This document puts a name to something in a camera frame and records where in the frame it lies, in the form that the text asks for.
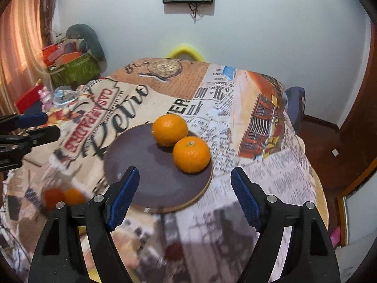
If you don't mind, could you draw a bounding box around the small tangerine near tomato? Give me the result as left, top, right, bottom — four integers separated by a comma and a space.
63, 188, 86, 206

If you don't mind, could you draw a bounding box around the large orange front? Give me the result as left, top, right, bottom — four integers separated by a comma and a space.
152, 114, 189, 147

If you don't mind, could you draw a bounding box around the green storage box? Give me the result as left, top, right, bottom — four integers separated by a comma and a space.
50, 53, 100, 89

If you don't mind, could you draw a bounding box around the dark purple round plate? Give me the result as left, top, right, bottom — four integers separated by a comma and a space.
103, 123, 213, 213

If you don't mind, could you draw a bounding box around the retro newspaper print tablecloth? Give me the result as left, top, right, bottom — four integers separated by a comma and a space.
1, 58, 328, 282

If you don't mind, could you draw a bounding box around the red tomato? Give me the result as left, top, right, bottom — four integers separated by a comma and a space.
43, 188, 65, 211

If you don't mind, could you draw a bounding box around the brown wooden door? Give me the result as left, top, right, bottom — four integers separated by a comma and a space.
338, 32, 377, 195

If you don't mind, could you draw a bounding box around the blue chair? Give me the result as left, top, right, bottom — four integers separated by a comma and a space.
285, 86, 306, 135

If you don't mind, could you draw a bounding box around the orange pink curtain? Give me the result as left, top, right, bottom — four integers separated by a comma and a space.
1, 0, 56, 115

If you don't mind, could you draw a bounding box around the yellow foam chair back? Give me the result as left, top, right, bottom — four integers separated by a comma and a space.
168, 45, 205, 62

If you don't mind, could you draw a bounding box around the large orange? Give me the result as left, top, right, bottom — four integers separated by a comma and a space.
172, 136, 211, 174
152, 114, 189, 147

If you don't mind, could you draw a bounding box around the grey plush shark toy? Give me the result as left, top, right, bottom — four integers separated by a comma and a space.
66, 24, 105, 61

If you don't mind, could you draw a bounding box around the red gift box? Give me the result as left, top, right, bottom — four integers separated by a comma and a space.
15, 83, 44, 114

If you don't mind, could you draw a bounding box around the dark red grape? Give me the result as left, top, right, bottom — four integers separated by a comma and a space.
164, 242, 184, 261

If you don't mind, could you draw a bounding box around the pink rabbit toy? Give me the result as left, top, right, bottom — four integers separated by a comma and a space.
38, 86, 54, 112

